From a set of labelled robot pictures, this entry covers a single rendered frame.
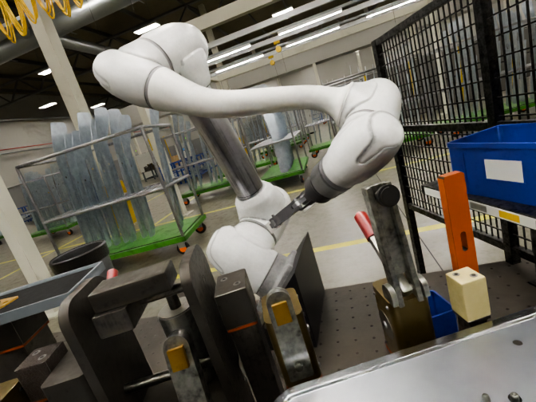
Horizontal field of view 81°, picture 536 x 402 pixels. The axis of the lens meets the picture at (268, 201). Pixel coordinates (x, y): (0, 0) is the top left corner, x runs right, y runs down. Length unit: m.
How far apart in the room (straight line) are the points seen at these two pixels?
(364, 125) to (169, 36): 0.55
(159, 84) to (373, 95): 0.46
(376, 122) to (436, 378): 0.39
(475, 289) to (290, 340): 0.26
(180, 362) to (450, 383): 0.33
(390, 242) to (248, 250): 0.60
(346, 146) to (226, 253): 0.55
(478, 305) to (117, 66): 0.80
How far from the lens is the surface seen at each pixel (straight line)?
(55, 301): 0.66
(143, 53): 0.84
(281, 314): 0.47
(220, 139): 0.97
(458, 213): 0.51
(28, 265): 4.42
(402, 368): 0.48
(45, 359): 0.63
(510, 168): 0.82
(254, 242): 1.02
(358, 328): 1.03
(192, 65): 0.92
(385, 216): 0.46
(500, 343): 0.51
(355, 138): 0.59
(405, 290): 0.49
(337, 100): 0.74
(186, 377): 0.50
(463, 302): 0.52
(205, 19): 6.62
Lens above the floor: 1.33
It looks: 13 degrees down
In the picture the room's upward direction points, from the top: 17 degrees counter-clockwise
